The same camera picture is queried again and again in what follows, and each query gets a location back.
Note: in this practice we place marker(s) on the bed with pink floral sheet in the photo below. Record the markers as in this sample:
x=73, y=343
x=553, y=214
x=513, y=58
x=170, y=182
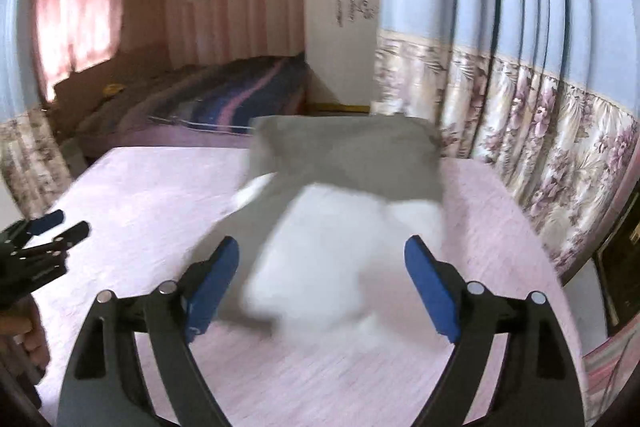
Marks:
x=125, y=197

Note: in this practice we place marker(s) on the pink window curtain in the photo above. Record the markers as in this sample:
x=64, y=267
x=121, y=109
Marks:
x=75, y=17

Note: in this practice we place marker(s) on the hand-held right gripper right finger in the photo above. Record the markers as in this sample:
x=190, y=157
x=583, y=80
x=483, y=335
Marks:
x=432, y=292

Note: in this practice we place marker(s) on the wide blue floral curtain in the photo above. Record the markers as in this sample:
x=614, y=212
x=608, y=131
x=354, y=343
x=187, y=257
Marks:
x=525, y=32

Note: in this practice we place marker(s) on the olive jacket with white lining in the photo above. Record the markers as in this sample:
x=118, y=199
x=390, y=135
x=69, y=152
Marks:
x=350, y=157

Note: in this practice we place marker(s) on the pink striped cloth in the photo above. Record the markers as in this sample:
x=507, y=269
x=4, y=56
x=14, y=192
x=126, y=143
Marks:
x=610, y=367

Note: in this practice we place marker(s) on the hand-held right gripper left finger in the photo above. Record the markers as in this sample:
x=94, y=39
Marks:
x=210, y=292

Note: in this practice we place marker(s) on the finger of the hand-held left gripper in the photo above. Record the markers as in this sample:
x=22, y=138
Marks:
x=70, y=234
x=47, y=221

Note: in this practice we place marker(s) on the purple pink striped blanket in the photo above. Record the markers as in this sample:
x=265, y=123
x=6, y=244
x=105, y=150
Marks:
x=240, y=97

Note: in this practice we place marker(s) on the dark framed cabinet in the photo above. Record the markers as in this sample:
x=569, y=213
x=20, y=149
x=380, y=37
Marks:
x=622, y=272

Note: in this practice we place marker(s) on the brown covered bed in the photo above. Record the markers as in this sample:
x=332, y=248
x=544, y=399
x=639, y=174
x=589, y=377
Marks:
x=125, y=107

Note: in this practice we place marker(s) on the white wardrobe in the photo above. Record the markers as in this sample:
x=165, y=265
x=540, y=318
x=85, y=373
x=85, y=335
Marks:
x=340, y=57

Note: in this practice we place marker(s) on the narrow blue floral curtain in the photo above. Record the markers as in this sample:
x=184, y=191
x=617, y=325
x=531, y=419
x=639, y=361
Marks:
x=30, y=157

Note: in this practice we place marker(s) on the person's left hand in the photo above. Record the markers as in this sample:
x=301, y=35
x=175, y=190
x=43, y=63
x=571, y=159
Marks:
x=27, y=332

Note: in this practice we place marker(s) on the small yellow object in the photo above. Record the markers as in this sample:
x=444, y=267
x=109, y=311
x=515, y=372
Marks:
x=112, y=89

